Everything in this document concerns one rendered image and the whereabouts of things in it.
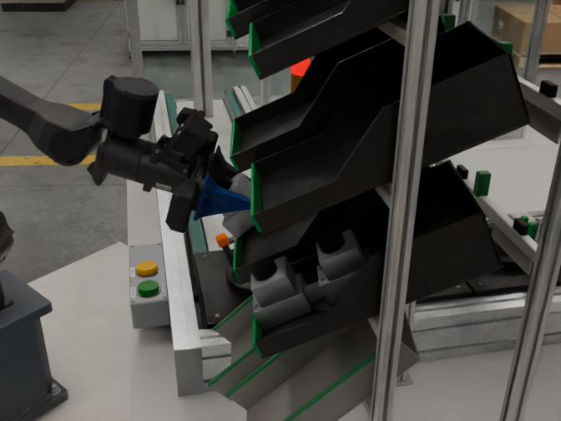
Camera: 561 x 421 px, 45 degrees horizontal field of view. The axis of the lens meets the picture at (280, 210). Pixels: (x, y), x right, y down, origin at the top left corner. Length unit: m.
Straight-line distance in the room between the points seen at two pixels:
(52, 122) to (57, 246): 2.54
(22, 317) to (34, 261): 2.24
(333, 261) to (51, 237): 2.84
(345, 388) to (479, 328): 0.55
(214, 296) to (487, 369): 0.52
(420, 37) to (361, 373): 0.39
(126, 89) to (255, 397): 0.45
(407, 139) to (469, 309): 0.70
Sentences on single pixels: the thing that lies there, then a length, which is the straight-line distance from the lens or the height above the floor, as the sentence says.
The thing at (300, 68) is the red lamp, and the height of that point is 1.33.
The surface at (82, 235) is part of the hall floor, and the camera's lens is 3.49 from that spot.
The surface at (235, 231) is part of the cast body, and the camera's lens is 0.91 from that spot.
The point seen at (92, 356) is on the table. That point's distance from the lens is 1.32.
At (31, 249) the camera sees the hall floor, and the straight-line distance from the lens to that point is 3.44.
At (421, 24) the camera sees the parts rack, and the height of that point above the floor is 1.56.
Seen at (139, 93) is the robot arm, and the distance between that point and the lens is 0.85.
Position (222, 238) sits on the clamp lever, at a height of 1.07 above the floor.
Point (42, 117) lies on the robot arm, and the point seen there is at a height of 1.39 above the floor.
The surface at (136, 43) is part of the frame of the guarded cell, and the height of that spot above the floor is 1.23.
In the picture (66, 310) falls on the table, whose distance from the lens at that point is 1.45.
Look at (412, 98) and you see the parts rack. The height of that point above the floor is 1.50.
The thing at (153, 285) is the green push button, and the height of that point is 0.97.
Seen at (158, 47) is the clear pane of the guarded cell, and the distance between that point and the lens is 2.46.
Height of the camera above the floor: 1.69
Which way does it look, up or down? 28 degrees down
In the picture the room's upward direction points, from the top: 1 degrees clockwise
